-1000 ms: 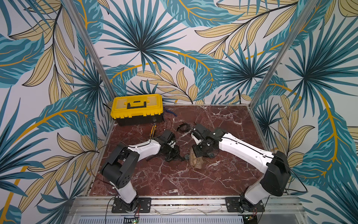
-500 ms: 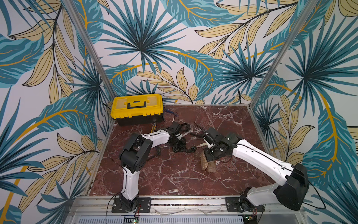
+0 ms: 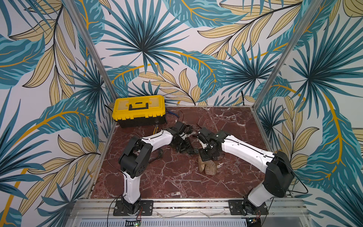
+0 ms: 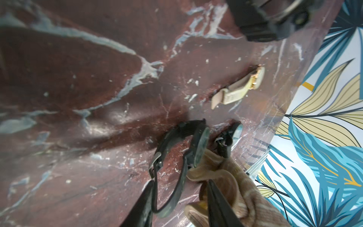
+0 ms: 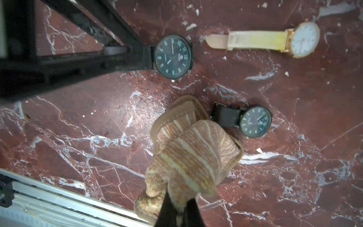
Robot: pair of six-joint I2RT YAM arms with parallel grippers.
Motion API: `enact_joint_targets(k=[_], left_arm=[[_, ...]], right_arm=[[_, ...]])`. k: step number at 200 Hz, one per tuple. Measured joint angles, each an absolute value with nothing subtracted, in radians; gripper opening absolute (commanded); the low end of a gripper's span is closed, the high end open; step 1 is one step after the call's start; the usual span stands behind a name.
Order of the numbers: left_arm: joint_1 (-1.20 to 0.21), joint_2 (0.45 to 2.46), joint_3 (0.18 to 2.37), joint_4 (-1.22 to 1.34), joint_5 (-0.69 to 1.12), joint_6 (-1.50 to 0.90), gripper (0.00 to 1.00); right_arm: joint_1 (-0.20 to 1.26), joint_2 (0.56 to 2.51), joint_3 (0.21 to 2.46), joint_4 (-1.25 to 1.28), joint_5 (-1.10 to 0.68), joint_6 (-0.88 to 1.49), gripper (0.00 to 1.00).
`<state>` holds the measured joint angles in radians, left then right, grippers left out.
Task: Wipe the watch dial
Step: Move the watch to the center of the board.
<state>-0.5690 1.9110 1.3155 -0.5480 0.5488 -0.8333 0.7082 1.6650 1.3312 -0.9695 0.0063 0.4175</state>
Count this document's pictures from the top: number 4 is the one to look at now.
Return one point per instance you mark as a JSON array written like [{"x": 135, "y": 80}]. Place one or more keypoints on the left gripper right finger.
[{"x": 220, "y": 213}]

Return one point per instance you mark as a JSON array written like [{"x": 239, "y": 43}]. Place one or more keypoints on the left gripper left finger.
[{"x": 141, "y": 214}]

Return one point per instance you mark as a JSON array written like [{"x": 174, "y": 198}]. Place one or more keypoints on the beige striped cloth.
[{"x": 245, "y": 199}]

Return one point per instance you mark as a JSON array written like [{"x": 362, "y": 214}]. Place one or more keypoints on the small olive watch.
[{"x": 228, "y": 139}]

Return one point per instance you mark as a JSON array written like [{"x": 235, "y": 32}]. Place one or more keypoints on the cream strap watch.
[{"x": 238, "y": 90}]

